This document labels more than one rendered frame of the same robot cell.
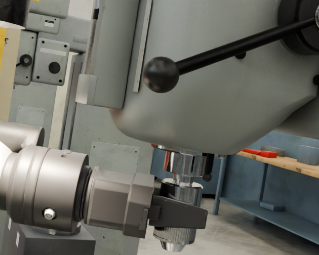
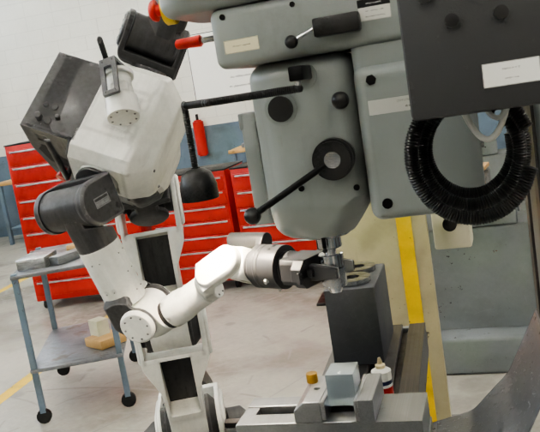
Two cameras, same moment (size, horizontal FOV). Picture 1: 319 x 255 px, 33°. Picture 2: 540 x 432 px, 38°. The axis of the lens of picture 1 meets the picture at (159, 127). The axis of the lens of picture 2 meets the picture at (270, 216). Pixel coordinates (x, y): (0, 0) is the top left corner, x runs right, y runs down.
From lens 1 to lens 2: 1.06 m
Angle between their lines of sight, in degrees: 40
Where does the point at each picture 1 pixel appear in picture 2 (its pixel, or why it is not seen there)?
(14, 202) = (249, 278)
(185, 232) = (333, 282)
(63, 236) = (351, 287)
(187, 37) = (274, 188)
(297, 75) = (342, 189)
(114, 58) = (262, 199)
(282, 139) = not seen: outside the picture
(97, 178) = (282, 259)
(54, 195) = (264, 271)
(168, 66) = (249, 213)
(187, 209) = (326, 269)
